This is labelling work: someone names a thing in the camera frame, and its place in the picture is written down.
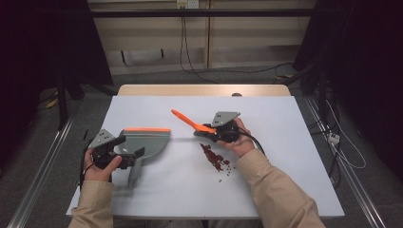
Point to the aluminium floor rail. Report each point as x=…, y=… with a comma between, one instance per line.
x=41, y=177
x=348, y=177

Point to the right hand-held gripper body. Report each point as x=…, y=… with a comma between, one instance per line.
x=225, y=118

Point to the grey dustpan with orange edge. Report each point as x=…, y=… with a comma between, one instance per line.
x=152, y=142

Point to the small grey round knob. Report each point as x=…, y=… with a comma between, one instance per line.
x=236, y=94

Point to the person's left hand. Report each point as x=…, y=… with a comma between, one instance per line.
x=98, y=174

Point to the orange brush with black bristles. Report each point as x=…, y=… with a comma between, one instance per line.
x=190, y=121

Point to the black curtain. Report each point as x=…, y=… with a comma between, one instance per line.
x=38, y=47
x=364, y=63

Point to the white power adapter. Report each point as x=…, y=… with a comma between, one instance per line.
x=333, y=138

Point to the small green beans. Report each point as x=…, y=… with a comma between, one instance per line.
x=228, y=172

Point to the person's right hand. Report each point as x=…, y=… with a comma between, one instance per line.
x=244, y=144

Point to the beige wall conduit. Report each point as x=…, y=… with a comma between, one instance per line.
x=208, y=38

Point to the red beans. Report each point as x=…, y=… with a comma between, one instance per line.
x=215, y=158

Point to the white wall socket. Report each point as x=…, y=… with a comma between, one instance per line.
x=187, y=3

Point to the wooden table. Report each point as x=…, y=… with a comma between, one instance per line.
x=190, y=90

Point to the black metal crossbar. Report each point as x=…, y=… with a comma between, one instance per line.
x=142, y=13

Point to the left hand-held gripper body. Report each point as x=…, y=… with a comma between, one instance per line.
x=101, y=139

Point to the black metal stand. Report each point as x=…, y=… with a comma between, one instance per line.
x=62, y=104

